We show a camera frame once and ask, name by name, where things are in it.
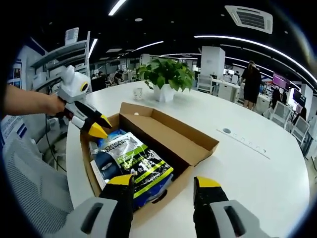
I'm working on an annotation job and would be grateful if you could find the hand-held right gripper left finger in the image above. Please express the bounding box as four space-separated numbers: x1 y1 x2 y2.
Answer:
51 174 136 238

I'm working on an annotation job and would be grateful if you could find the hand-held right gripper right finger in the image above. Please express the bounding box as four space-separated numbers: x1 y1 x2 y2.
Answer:
193 176 278 238

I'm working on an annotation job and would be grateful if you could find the blue wet wipes pack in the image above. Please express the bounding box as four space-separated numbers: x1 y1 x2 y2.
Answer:
96 128 174 210

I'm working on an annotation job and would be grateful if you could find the grey black green pouch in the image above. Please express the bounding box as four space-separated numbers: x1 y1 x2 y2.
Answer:
105 132 174 199

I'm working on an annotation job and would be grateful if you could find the brown cardboard shoe box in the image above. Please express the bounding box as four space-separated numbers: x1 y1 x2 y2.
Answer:
79 102 220 230

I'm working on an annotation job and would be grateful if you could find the person's left hand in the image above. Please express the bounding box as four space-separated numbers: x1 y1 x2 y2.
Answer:
46 95 66 117

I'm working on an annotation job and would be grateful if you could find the grey metal shelf rack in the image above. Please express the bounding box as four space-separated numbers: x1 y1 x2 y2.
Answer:
29 31 93 93

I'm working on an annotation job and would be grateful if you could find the dark blue packet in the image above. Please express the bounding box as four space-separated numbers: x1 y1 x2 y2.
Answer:
95 151 122 179

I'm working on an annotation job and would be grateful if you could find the table power outlet strip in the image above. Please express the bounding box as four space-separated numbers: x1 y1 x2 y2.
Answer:
216 127 271 160

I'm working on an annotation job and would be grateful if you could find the grey mesh office chair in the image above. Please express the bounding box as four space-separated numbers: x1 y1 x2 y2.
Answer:
2 138 75 238

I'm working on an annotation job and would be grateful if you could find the potted green plant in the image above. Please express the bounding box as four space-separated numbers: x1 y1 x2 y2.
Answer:
135 58 196 103

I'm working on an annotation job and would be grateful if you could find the white office chair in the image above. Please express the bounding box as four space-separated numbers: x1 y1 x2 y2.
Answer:
291 115 311 146
269 100 293 128
197 74 214 95

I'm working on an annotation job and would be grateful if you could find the purple display screen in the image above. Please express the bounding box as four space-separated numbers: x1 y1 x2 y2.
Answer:
272 72 291 91

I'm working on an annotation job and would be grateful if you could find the long ceiling light strip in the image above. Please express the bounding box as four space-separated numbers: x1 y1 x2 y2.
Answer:
194 34 317 82

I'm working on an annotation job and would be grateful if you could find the ceiling air conditioner vent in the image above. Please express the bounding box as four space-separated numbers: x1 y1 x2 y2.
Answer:
224 5 273 35

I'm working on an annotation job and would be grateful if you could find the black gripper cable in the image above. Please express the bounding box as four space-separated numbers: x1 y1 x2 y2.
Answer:
44 114 68 174

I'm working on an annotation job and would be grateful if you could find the blue wall poster board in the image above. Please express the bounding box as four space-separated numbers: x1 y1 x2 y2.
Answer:
7 61 23 88

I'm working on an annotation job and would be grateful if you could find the dark wall television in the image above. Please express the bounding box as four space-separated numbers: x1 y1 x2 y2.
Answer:
293 88 307 106

